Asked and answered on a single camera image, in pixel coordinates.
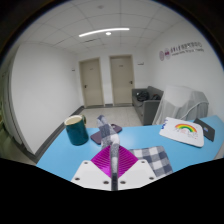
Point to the wall logo sign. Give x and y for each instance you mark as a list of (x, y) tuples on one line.
[(181, 50)]

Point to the round ceiling light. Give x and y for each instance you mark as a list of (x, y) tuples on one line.
[(108, 33)]

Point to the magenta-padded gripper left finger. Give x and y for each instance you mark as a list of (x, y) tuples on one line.
[(83, 173)]

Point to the long ceiling light strip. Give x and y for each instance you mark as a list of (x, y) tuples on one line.
[(103, 31)]

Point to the purple smartphone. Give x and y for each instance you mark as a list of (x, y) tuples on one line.
[(96, 136)]

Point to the white rainbow print mouse pad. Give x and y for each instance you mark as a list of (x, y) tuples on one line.
[(181, 135)]

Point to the small dark bag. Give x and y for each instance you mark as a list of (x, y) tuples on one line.
[(156, 97)]

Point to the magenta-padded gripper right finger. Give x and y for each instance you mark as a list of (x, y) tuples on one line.
[(141, 173)]

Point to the grey white checkered towel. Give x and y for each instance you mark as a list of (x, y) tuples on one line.
[(106, 130)]

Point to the beige door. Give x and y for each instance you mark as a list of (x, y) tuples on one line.
[(121, 80), (91, 83)]

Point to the dark green mug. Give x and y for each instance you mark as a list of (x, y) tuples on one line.
[(76, 133)]

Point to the black bag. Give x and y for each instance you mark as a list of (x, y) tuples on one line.
[(143, 96)]

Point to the dark grey tablet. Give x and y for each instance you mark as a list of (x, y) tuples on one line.
[(206, 130)]

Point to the white cloth covered furniture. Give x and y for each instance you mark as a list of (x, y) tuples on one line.
[(180, 103)]

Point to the grey sofa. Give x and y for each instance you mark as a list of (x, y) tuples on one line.
[(148, 110)]

